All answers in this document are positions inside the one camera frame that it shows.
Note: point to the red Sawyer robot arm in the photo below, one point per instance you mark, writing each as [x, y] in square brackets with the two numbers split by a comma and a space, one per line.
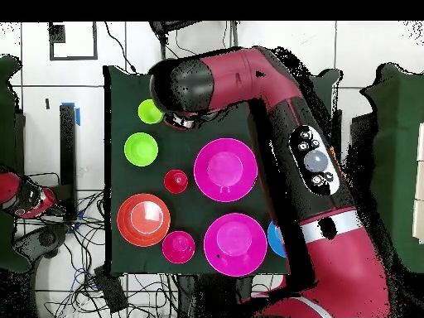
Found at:
[10, 188]
[248, 76]

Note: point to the black post with blue tape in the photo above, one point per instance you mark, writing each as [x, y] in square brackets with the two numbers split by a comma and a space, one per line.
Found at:
[68, 149]

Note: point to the lime green plastic cup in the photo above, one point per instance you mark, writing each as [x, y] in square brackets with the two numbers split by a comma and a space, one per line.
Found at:
[147, 111]

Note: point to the red plastic cup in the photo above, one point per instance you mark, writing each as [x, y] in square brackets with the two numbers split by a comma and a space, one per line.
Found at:
[176, 181]

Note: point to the black power box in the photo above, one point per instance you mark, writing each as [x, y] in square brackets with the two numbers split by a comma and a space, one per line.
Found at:
[111, 291]

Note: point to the black square frame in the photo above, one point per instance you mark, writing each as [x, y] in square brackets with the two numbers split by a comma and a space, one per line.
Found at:
[95, 39]

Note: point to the black metal stand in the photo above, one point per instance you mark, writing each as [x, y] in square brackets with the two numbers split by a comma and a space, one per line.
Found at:
[163, 46]

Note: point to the small magenta bowl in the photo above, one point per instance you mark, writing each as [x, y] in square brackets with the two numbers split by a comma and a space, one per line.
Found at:
[178, 247]

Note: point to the small black item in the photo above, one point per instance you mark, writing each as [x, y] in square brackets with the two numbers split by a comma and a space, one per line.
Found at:
[47, 103]

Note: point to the red-orange wide bowl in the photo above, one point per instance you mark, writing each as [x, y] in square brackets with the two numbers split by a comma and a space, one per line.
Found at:
[143, 220]

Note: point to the black pedestal foot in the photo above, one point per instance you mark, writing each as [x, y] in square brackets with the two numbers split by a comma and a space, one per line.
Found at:
[46, 238]

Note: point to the light blue bowl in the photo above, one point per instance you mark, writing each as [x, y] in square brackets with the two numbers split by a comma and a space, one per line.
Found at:
[275, 238]

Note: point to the large pink bowl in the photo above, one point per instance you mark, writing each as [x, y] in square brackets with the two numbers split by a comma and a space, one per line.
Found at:
[225, 170]
[235, 244]

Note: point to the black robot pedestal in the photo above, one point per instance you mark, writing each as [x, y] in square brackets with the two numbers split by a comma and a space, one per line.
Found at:
[215, 298]

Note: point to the dark green table cloth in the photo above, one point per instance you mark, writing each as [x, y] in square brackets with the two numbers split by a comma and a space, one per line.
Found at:
[188, 212]
[397, 132]
[6, 99]

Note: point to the white boxes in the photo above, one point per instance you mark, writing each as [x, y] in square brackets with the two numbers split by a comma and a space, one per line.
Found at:
[420, 215]

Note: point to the small green bowl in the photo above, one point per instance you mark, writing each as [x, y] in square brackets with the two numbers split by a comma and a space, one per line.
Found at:
[141, 149]

